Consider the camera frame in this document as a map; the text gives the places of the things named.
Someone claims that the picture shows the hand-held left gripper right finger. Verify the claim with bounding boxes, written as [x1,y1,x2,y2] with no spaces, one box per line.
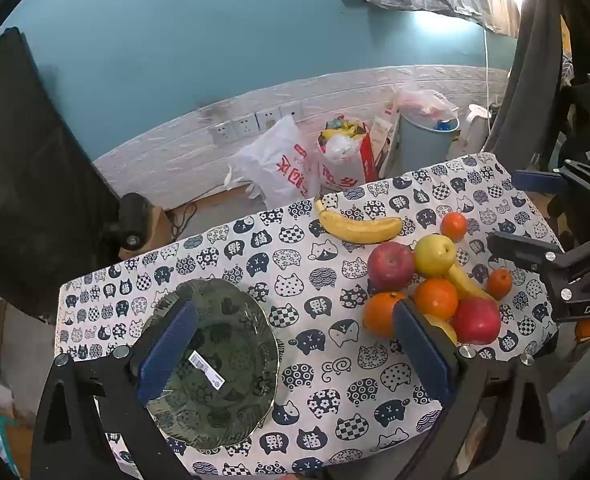
[392,297,560,480]

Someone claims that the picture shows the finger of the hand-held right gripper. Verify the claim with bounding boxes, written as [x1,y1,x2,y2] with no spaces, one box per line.
[512,160,590,202]
[486,231,590,285]

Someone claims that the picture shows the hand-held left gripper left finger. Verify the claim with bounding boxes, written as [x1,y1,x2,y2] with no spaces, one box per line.
[30,300,198,480]

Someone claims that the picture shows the green-brown pear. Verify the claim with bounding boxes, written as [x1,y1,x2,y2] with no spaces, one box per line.
[422,313,458,346]

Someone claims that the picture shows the large orange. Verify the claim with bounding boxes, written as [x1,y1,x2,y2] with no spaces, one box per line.
[413,277,460,321]
[362,291,408,339]

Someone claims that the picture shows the bright red apple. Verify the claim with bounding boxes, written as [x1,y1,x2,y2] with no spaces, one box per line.
[452,296,502,345]

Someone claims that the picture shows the green patterned glass plate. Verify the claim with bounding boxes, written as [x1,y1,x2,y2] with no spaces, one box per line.
[138,279,283,451]

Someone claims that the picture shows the small mandarin with stem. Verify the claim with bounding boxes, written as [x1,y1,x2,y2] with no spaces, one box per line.
[440,211,468,241]

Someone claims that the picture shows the yellow apple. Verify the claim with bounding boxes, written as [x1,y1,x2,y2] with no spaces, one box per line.
[413,234,458,278]

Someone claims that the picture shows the dark red apple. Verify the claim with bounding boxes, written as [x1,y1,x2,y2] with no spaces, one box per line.
[366,241,416,293]

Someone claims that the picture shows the slim yellow banana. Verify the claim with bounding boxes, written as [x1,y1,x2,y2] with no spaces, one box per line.
[442,262,496,303]

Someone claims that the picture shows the white kettle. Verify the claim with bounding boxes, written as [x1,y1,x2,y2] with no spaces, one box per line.
[457,104,493,158]

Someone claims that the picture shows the hanging grey clothes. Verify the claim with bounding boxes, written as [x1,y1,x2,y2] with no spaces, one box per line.
[482,0,573,171]

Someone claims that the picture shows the person's grey pants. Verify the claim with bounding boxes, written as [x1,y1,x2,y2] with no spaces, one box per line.
[547,372,590,461]

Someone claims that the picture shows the grey-blue trash bin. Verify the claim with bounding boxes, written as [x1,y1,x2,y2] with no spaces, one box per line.
[395,110,460,176]

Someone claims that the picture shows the brown cardboard box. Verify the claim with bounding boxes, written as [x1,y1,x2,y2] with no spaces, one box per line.
[120,205,173,261]

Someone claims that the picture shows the clear plastic bin liner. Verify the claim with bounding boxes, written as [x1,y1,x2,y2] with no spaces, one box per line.
[390,87,458,128]

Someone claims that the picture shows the curved yellow banana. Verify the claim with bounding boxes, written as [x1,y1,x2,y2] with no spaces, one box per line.
[314,195,404,244]

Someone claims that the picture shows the cat print tablecloth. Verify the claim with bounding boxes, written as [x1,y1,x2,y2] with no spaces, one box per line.
[55,152,566,478]

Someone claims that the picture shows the black cylindrical device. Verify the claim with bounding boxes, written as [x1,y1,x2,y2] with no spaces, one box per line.
[118,192,151,251]

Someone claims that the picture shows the red and white carton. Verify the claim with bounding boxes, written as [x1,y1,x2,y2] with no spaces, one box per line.
[359,102,401,183]

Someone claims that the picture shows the plastic bag full of trash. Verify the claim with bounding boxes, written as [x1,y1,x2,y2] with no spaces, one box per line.
[317,117,371,193]

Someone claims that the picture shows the white plastic bag red print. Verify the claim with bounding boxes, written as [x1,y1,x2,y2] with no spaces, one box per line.
[225,115,321,208]

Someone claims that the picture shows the black board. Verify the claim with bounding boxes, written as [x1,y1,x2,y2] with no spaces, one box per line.
[0,27,121,318]

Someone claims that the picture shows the white cable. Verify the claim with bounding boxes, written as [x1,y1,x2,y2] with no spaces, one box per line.
[482,27,493,111]

